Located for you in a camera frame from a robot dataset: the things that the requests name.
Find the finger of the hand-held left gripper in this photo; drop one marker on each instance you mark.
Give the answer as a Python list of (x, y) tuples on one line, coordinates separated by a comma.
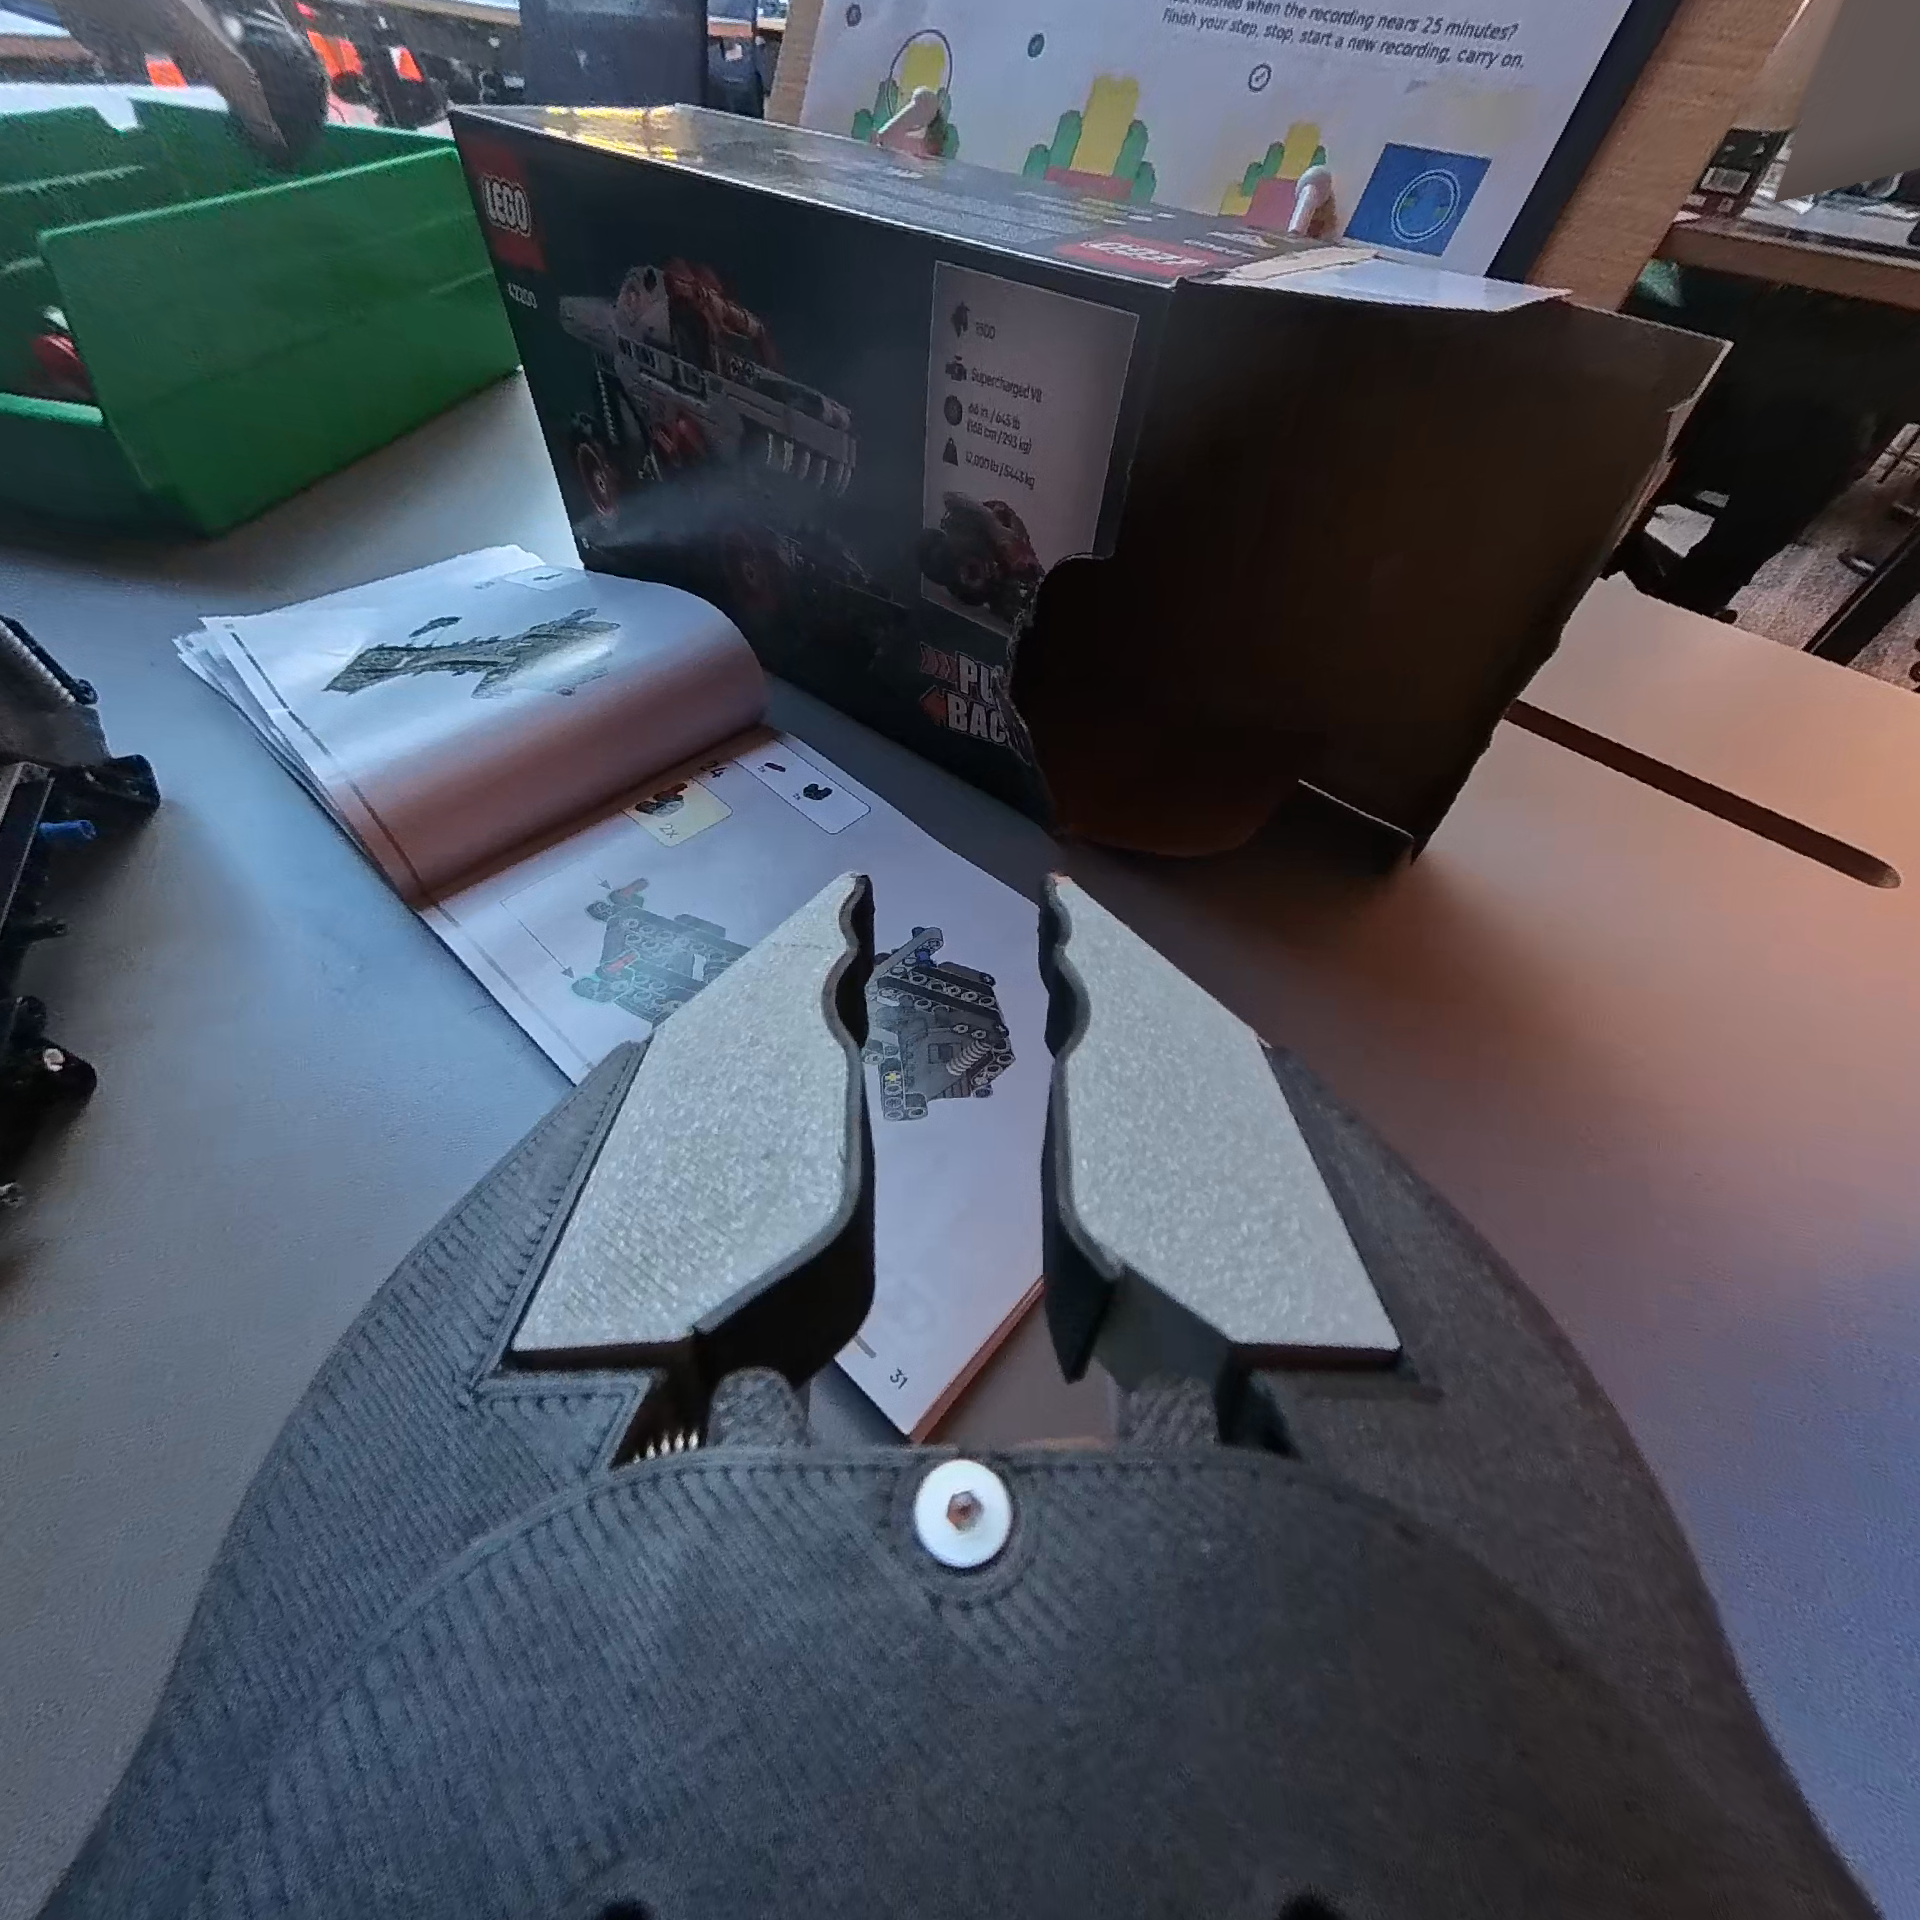
[(204, 74)]

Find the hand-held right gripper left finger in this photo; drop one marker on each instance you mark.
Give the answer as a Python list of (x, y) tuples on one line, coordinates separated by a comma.
[(700, 1173)]

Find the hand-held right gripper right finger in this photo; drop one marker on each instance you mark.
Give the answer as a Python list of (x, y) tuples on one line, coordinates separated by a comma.
[(1197, 1173)]

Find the black lego chassis assembly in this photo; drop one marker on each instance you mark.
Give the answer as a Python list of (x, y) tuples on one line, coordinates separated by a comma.
[(47, 838)]

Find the pile of lego pieces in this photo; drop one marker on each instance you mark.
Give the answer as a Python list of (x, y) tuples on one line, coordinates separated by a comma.
[(59, 359)]

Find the lego instruction booklet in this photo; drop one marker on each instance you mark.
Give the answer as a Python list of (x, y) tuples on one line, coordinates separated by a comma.
[(496, 703)]

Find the black lego set box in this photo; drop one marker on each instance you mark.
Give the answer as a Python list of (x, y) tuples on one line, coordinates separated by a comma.
[(840, 375)]

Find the green plastic bin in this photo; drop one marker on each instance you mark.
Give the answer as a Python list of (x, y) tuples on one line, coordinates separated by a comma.
[(267, 332)]

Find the white printed instruction sheet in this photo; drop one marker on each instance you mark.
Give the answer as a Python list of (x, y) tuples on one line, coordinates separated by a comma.
[(1354, 91)]

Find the wooden office desk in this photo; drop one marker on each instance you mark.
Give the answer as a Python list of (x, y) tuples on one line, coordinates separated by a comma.
[(1800, 241)]

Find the brown cardboard panel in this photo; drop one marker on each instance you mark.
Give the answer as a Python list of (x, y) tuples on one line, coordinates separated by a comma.
[(1665, 136)]

